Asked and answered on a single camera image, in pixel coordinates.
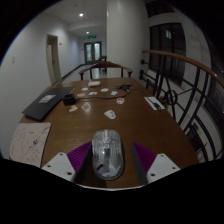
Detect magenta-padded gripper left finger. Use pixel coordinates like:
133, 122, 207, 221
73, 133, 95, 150
41, 140, 93, 185

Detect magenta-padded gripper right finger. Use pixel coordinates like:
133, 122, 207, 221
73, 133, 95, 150
129, 141, 183, 186

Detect transparent computer mouse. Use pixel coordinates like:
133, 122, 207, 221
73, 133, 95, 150
91, 128, 125, 181

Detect white marble-print mouse pad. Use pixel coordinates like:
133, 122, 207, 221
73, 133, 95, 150
8, 121, 52, 169

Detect black flat mat, white label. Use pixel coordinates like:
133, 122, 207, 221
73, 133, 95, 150
21, 86, 75, 122

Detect white booklet with black pen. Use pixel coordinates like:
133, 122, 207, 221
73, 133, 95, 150
143, 96, 166, 111

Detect small orange-white sticker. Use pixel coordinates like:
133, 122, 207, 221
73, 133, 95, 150
81, 102, 92, 112

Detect small black box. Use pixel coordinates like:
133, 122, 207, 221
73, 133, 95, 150
62, 93, 77, 107

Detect black key bunch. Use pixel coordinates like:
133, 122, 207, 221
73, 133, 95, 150
115, 83, 132, 93

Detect small white flat box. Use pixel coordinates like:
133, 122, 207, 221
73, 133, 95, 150
87, 80, 102, 88

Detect beige side door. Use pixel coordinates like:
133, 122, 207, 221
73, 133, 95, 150
45, 33, 63, 85

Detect wood-topped black metal railing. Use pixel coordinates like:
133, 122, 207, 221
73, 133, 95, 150
139, 49, 224, 163

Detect wooden armchair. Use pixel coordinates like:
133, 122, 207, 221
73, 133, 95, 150
78, 60, 134, 81

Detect dark-framed window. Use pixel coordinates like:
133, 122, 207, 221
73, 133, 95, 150
148, 22, 188, 86

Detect glass double door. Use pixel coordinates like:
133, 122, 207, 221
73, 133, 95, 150
83, 40, 103, 65

